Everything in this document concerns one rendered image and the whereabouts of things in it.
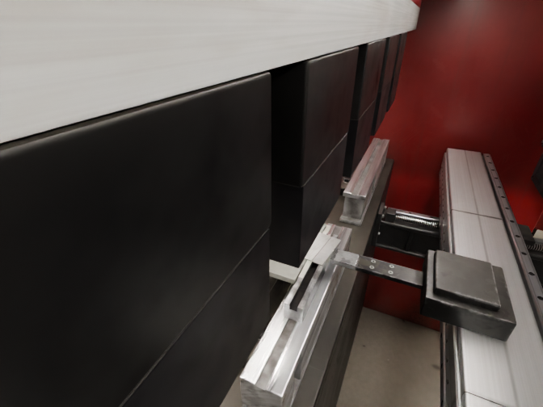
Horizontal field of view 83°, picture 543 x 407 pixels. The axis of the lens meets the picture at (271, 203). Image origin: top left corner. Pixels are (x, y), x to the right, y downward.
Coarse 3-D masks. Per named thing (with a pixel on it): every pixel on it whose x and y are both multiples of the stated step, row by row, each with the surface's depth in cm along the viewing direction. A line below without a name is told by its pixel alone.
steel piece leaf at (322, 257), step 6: (330, 240) 59; (336, 240) 59; (324, 246) 57; (330, 246) 57; (336, 246) 57; (324, 252) 56; (330, 252) 56; (318, 258) 54; (324, 258) 54; (318, 264) 53
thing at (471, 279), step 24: (336, 264) 53; (360, 264) 52; (384, 264) 52; (432, 264) 50; (456, 264) 48; (480, 264) 48; (432, 288) 45; (456, 288) 44; (480, 288) 44; (504, 288) 45; (432, 312) 44; (456, 312) 43; (480, 312) 42; (504, 312) 42; (504, 336) 41
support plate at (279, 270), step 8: (320, 232) 61; (272, 264) 53; (280, 264) 53; (304, 264) 53; (272, 272) 51; (280, 272) 51; (288, 272) 51; (296, 272) 51; (288, 280) 50; (296, 280) 51
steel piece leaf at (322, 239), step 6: (318, 234) 60; (324, 234) 60; (318, 240) 59; (324, 240) 59; (312, 246) 57; (318, 246) 57; (312, 252) 56; (318, 252) 56; (306, 258) 54; (312, 258) 54
